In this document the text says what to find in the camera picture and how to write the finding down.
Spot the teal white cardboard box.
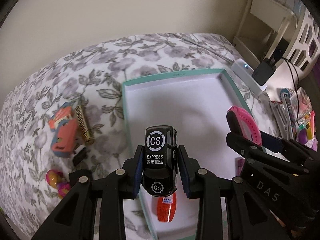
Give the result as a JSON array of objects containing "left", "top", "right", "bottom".
[{"left": 121, "top": 68, "right": 253, "bottom": 240}]

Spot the gold patterned black box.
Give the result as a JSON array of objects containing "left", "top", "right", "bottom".
[{"left": 74, "top": 105, "right": 94, "bottom": 145}]

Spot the purple tube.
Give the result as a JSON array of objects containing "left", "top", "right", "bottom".
[{"left": 235, "top": 158, "right": 245, "bottom": 177}]

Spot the cream wooden shelf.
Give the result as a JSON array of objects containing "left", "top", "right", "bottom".
[{"left": 233, "top": 0, "right": 297, "bottom": 69}]

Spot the black toy car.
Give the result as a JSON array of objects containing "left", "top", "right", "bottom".
[{"left": 142, "top": 125, "right": 177, "bottom": 197}]

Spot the black cable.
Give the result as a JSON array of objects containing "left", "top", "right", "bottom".
[{"left": 274, "top": 57, "right": 304, "bottom": 126}]

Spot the white power strip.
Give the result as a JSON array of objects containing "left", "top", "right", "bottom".
[{"left": 231, "top": 59, "right": 267, "bottom": 97}]

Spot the black power adapter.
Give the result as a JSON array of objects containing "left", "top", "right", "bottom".
[{"left": 252, "top": 59, "right": 276, "bottom": 86}]

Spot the pink hat puppy figure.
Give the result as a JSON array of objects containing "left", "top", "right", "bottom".
[{"left": 46, "top": 170, "right": 71, "bottom": 199}]

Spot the orange white glue bottle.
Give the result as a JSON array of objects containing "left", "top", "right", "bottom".
[{"left": 157, "top": 192, "right": 177, "bottom": 223}]

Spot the pink smart watch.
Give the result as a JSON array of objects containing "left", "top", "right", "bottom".
[{"left": 226, "top": 106, "right": 263, "bottom": 146}]

